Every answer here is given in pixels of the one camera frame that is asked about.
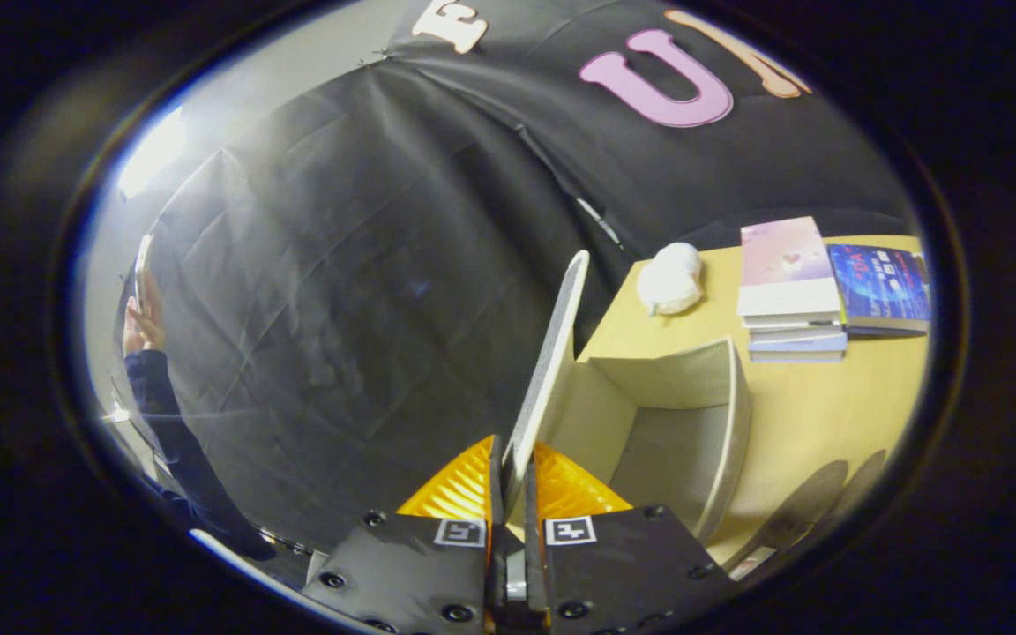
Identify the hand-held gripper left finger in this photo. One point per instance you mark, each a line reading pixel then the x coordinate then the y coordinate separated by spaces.
pixel 402 564

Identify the pale blue book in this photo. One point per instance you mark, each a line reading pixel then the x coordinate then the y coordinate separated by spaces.
pixel 797 346

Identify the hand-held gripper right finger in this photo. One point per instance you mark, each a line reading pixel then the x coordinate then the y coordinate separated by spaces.
pixel 631 564

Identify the pink book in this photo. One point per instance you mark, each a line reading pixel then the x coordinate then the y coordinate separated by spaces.
pixel 786 265

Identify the black backdrop cloth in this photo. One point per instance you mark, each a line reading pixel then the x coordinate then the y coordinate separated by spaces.
pixel 367 291

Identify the white book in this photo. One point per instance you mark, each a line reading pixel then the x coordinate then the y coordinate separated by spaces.
pixel 795 324

